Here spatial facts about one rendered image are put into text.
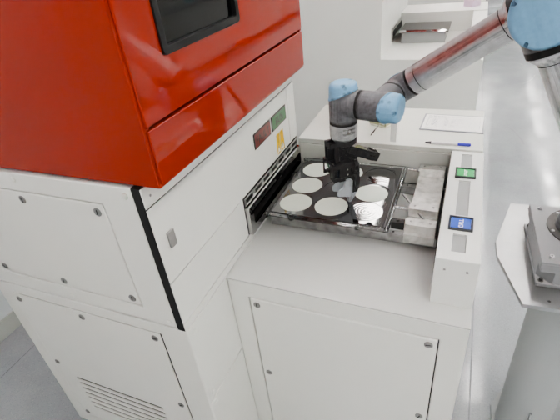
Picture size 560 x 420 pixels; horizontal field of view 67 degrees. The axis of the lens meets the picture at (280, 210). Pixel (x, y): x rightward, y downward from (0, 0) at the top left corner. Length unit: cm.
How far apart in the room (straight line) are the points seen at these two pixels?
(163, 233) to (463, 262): 65
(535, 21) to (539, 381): 108
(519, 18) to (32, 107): 91
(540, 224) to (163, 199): 95
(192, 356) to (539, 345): 99
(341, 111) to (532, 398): 110
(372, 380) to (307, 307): 29
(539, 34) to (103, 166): 83
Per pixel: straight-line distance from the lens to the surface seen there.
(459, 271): 104
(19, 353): 256
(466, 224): 113
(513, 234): 138
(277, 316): 122
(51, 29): 83
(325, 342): 123
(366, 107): 110
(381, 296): 111
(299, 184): 141
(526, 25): 93
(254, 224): 128
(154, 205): 89
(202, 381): 124
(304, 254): 123
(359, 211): 126
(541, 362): 155
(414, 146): 149
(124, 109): 78
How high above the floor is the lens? 160
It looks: 33 degrees down
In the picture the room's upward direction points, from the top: 7 degrees counter-clockwise
